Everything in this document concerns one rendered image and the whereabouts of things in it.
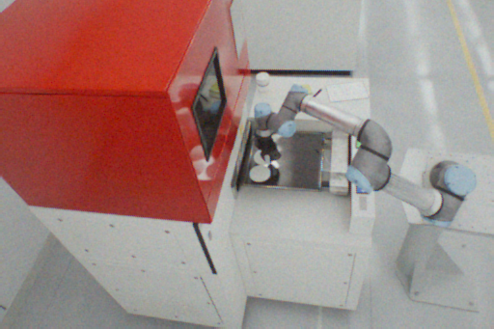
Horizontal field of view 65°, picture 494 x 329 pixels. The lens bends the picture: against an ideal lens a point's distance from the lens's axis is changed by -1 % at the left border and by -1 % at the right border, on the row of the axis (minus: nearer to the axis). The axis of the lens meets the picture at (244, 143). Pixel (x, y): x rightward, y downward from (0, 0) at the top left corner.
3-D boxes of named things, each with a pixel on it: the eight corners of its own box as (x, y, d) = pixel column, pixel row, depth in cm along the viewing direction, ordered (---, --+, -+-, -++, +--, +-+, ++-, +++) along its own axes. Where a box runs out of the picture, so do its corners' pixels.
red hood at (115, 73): (27, 205, 150) (-85, 86, 106) (111, 75, 203) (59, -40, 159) (213, 225, 134) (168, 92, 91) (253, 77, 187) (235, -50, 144)
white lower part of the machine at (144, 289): (131, 317, 238) (71, 256, 179) (171, 205, 292) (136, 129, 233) (243, 336, 224) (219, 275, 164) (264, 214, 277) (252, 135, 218)
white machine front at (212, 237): (212, 274, 165) (192, 224, 136) (246, 135, 218) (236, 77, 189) (219, 275, 164) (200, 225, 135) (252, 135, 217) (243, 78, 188)
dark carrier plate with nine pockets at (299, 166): (244, 183, 186) (244, 182, 185) (256, 131, 208) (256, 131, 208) (317, 189, 179) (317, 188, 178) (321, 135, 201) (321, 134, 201)
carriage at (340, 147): (329, 194, 181) (329, 190, 179) (332, 137, 205) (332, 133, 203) (346, 195, 179) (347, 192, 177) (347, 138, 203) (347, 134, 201)
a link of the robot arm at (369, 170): (471, 202, 156) (371, 149, 137) (452, 234, 157) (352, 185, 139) (449, 192, 167) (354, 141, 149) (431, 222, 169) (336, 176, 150)
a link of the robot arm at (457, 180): (474, 172, 163) (485, 174, 150) (458, 200, 165) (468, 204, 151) (446, 159, 166) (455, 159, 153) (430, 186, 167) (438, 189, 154)
